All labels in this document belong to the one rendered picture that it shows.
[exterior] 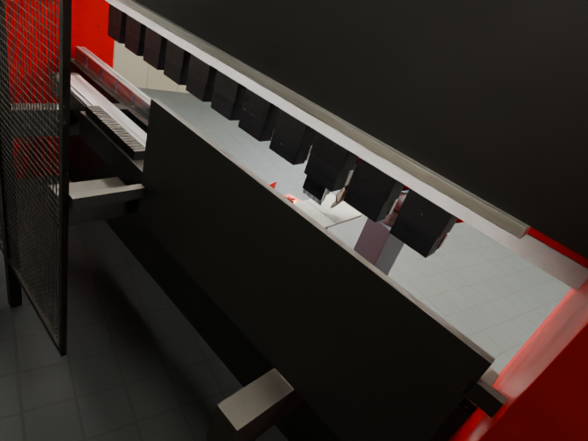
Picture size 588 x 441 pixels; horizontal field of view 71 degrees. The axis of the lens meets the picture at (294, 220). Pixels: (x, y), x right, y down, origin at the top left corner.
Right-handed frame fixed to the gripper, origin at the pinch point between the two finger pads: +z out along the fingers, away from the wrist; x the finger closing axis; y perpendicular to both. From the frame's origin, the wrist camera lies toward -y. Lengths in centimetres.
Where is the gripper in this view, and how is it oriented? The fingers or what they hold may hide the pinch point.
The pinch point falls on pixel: (327, 201)
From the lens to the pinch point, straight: 169.0
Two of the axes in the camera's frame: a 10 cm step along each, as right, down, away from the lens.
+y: -3.3, -3.7, -8.7
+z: -6.5, 7.5, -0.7
